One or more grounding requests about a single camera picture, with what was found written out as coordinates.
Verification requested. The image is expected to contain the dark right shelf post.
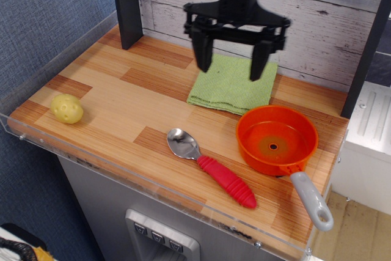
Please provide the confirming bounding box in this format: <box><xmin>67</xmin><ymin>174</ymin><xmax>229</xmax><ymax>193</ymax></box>
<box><xmin>340</xmin><ymin>0</ymin><xmax>390</xmax><ymax>119</ymax></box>

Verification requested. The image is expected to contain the silver dispenser button panel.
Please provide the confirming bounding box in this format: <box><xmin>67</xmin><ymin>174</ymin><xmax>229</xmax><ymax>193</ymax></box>
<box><xmin>125</xmin><ymin>209</ymin><xmax>201</xmax><ymax>260</ymax></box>

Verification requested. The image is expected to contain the white toy sink unit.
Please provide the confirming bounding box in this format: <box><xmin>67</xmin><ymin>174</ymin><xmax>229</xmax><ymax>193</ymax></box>
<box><xmin>331</xmin><ymin>82</ymin><xmax>390</xmax><ymax>214</ymax></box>

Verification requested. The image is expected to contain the yellow toy potato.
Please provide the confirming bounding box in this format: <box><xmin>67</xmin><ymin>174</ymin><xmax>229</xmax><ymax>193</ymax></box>
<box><xmin>50</xmin><ymin>94</ymin><xmax>84</xmax><ymax>124</ymax></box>

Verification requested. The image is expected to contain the metal spoon red handle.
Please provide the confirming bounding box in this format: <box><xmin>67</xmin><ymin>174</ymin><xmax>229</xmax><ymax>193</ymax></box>
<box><xmin>167</xmin><ymin>128</ymin><xmax>257</xmax><ymax>209</ymax></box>

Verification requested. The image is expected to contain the green towel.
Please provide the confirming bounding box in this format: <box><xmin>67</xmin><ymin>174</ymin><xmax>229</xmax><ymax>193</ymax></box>
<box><xmin>187</xmin><ymin>54</ymin><xmax>278</xmax><ymax>115</ymax></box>

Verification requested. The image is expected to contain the grey toy fridge cabinet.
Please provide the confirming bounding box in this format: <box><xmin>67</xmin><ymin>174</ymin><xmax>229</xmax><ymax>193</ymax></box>
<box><xmin>59</xmin><ymin>158</ymin><xmax>280</xmax><ymax>260</ymax></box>

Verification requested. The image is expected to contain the clear acrylic table guard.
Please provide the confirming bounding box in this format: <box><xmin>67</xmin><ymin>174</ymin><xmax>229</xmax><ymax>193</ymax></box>
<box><xmin>0</xmin><ymin>12</ymin><xmax>349</xmax><ymax>260</ymax></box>

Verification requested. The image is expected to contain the dark shelf post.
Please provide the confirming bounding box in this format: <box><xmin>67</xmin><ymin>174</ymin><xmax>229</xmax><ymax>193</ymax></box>
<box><xmin>340</xmin><ymin>0</ymin><xmax>390</xmax><ymax>119</ymax></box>
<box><xmin>115</xmin><ymin>0</ymin><xmax>143</xmax><ymax>50</ymax></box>

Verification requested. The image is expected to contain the black and yellow floor object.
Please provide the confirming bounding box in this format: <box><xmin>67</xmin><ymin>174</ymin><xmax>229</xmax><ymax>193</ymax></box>
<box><xmin>1</xmin><ymin>223</ymin><xmax>56</xmax><ymax>261</ymax></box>

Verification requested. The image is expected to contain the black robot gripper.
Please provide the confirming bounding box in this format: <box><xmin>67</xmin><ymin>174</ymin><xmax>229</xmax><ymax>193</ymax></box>
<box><xmin>184</xmin><ymin>0</ymin><xmax>290</xmax><ymax>81</ymax></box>

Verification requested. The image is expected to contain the orange toy pot grey handle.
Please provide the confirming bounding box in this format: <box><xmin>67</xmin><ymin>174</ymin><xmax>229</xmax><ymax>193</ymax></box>
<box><xmin>236</xmin><ymin>105</ymin><xmax>334</xmax><ymax>232</ymax></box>

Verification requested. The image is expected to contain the dark left shelf post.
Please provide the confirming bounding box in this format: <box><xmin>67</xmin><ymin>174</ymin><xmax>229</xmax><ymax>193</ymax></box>
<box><xmin>115</xmin><ymin>0</ymin><xmax>143</xmax><ymax>50</ymax></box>

